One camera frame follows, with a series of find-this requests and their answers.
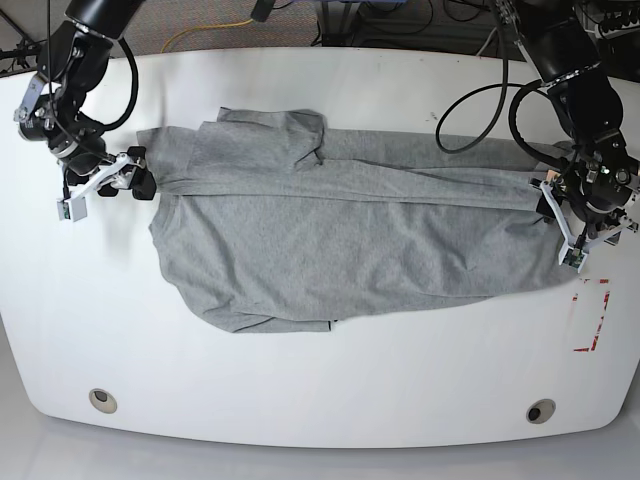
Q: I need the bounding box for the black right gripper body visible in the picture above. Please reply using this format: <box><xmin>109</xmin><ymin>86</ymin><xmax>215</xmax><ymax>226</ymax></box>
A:
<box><xmin>59</xmin><ymin>144</ymin><xmax>115</xmax><ymax>195</ymax></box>

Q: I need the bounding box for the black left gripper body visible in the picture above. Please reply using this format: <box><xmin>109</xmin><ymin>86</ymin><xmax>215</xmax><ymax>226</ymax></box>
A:
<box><xmin>564</xmin><ymin>144</ymin><xmax>639</xmax><ymax>230</ymax></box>

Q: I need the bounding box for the grey T-shirt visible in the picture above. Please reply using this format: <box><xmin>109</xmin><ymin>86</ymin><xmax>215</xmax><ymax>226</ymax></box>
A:
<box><xmin>137</xmin><ymin>109</ymin><xmax>575</xmax><ymax>333</ymax></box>

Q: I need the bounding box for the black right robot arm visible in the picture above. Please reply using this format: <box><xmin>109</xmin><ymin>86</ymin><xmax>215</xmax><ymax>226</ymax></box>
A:
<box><xmin>14</xmin><ymin>0</ymin><xmax>142</xmax><ymax>198</ymax></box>

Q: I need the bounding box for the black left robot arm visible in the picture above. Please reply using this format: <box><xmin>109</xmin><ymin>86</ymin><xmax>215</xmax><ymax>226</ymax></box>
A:
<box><xmin>488</xmin><ymin>1</ymin><xmax>639</xmax><ymax>237</ymax></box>

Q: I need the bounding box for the red tape rectangle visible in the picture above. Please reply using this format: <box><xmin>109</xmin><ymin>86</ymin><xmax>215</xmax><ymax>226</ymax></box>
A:
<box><xmin>566</xmin><ymin>278</ymin><xmax>612</xmax><ymax>353</ymax></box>

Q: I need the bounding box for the white power strip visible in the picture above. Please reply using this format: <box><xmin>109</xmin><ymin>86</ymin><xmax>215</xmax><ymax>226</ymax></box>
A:
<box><xmin>597</xmin><ymin>1</ymin><xmax>639</xmax><ymax>38</ymax></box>

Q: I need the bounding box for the yellow cable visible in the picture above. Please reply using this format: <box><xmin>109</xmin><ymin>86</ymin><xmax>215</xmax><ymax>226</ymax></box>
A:
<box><xmin>160</xmin><ymin>17</ymin><xmax>256</xmax><ymax>54</ymax></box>

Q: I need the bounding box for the right table cable grommet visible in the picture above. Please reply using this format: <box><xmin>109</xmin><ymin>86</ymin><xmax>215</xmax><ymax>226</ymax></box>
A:
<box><xmin>526</xmin><ymin>399</ymin><xmax>556</xmax><ymax>425</ymax></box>

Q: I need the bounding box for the table cable grommet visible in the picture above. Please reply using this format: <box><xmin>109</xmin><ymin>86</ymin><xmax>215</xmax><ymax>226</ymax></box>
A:
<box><xmin>526</xmin><ymin>399</ymin><xmax>556</xmax><ymax>425</ymax></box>
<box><xmin>89</xmin><ymin>388</ymin><xmax>118</xmax><ymax>415</ymax></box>

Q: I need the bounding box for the left table cable grommet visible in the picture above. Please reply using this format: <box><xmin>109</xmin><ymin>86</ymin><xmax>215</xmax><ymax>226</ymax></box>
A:
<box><xmin>89</xmin><ymin>388</ymin><xmax>118</xmax><ymax>415</ymax></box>

